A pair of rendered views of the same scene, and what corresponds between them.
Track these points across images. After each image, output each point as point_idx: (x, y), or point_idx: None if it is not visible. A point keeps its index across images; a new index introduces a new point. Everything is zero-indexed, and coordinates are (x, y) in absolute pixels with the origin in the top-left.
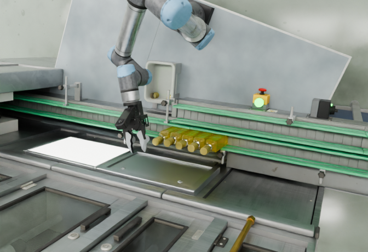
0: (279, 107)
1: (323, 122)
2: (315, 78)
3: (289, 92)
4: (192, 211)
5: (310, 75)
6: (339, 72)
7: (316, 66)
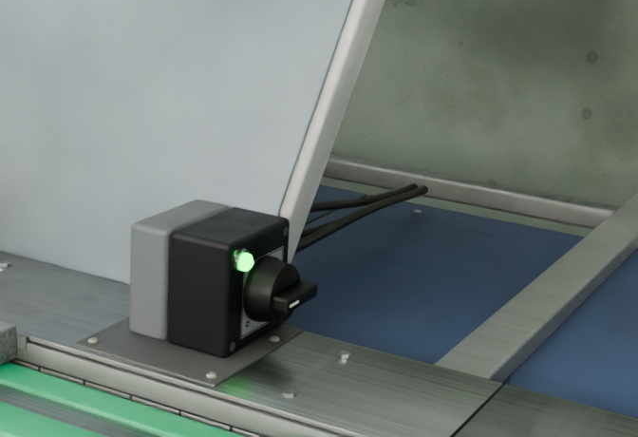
0: (37, 245)
1: (166, 394)
2: (199, 70)
3: (75, 158)
4: None
5: (169, 51)
6: (325, 28)
7: None
